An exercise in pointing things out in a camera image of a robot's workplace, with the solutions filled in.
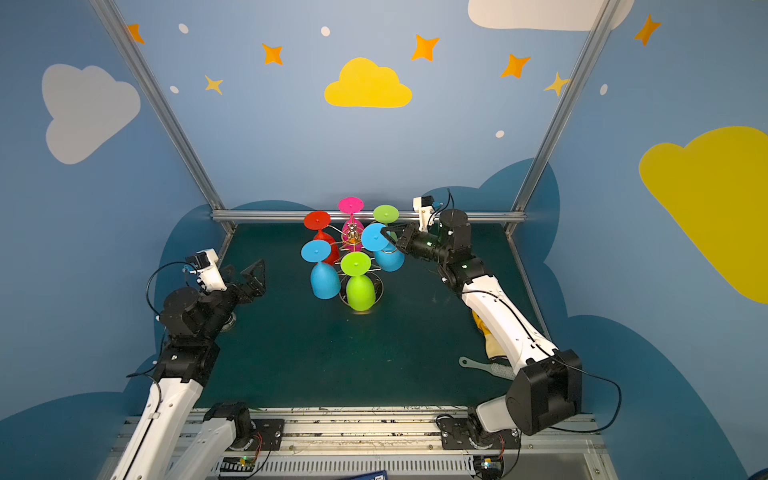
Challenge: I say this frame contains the blue wine glass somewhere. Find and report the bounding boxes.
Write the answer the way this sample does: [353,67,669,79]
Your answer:
[301,240,341,300]
[361,223,405,272]

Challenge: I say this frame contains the green wine glass front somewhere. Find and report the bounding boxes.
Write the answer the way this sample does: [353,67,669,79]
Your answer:
[341,252,376,312]

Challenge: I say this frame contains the green wine glass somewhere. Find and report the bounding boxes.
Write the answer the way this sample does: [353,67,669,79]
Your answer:
[341,252,376,312]
[373,204,400,239]

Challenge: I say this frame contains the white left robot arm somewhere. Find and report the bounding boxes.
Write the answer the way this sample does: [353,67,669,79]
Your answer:
[111,250,266,479]

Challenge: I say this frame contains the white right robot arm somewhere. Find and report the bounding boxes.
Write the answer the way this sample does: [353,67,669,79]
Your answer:
[382,209,583,436]

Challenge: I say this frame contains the green wine glass back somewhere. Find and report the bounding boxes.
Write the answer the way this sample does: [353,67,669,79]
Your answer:
[373,204,400,239]

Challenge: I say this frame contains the pink wine glass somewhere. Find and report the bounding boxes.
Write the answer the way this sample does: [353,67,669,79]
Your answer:
[338,197,364,252]

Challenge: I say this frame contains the red wine glass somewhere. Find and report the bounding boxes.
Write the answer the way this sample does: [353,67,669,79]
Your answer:
[303,211,340,265]

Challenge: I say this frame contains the yellow black work glove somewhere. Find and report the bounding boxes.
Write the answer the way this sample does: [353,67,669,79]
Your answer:
[471,310,508,362]

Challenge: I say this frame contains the grey cleaning brush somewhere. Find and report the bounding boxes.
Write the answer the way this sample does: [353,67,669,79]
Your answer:
[458,356,516,380]

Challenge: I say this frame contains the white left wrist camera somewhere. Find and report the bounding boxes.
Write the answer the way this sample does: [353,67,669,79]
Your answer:
[185,249,227,293]

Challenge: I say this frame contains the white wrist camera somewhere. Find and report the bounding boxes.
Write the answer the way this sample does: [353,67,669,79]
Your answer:
[185,249,227,293]
[412,195,435,232]

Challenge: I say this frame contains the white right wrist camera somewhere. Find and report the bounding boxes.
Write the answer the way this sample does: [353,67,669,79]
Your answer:
[412,195,435,232]

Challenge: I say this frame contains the gold wire glass rack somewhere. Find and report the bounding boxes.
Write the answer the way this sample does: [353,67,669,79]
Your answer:
[329,220,384,315]

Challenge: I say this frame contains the aluminium frame back rail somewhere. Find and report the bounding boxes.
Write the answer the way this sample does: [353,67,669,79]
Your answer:
[211,210,527,224]

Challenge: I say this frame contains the aluminium frame right post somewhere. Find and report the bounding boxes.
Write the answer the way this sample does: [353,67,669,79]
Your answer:
[505,0,622,240]

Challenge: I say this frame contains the aluminium frame post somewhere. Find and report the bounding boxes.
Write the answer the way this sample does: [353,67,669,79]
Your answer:
[505,0,622,240]
[90,0,226,212]

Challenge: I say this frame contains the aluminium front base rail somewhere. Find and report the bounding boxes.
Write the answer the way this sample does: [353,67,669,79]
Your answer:
[101,405,617,479]

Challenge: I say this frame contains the aluminium frame left post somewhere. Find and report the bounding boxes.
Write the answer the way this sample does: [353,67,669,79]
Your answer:
[90,0,226,212]

